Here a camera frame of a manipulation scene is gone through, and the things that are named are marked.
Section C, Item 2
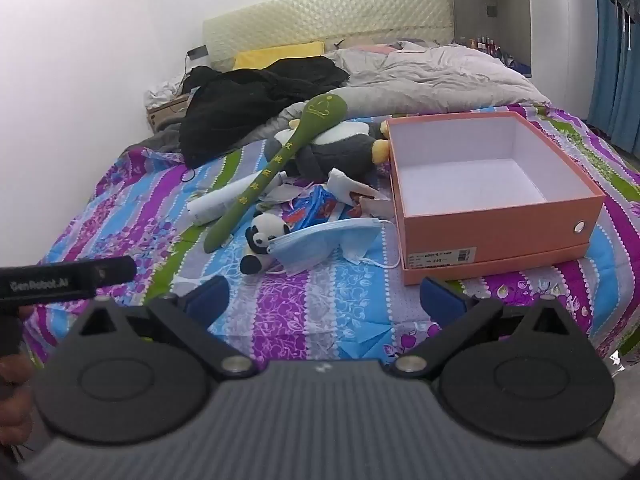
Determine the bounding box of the grey penguin plush toy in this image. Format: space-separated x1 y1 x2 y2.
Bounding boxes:
267 120 393 186

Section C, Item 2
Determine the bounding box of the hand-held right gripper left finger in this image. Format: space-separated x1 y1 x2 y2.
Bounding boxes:
72 275 253 380

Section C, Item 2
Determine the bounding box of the grey duvet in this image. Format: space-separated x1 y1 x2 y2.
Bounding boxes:
250 42 549 135

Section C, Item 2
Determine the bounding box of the blue face mask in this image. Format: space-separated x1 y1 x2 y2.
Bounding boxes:
265 217 403 276

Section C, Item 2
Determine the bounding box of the blue and red snack packet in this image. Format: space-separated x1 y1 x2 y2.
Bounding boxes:
287 185 347 228

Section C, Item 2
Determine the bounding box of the yellow pillow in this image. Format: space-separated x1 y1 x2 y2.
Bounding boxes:
232 41 325 71

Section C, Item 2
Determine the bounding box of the orange shoe box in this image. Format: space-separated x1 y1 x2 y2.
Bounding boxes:
385 111 607 287

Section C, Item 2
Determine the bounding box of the panda plush toy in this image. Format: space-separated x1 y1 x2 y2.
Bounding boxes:
240 211 293 276

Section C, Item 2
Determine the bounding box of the blue curtain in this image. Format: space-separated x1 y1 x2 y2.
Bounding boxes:
587 0 640 156

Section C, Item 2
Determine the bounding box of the cream quilted headboard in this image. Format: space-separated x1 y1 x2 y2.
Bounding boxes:
202 0 453 73

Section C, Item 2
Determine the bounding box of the white bottle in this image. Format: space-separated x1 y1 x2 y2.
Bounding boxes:
187 172 288 226

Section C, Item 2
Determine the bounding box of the black garment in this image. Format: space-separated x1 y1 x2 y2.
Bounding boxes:
178 56 351 168

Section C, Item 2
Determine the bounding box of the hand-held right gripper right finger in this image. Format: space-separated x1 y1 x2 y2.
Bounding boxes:
392 276 586 380

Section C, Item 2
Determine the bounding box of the row of small bottles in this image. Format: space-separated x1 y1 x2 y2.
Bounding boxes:
457 35 505 59

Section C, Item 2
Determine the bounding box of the striped floral bed sheet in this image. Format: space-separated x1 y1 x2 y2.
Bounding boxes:
22 102 640 367

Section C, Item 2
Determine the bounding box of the white plastic wrapper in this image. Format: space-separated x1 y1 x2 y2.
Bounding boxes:
327 167 387 207

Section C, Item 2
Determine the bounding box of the cardboard box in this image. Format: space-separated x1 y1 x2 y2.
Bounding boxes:
145 92 193 133

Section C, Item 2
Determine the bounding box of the green plush stick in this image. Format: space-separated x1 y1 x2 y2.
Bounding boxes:
202 92 349 255

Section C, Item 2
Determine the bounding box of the white cloth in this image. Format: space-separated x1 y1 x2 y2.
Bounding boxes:
145 72 188 108

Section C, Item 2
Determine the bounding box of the dark grey cloth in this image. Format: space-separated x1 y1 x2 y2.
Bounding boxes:
124 120 187 157

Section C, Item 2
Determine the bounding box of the person's left hand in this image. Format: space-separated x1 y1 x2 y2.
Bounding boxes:
0 354 37 447

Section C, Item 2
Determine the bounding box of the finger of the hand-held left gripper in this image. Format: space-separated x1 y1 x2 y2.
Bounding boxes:
96 255 136 288

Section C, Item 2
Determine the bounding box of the torn white paper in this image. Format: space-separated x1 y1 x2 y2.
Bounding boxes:
256 172 312 212

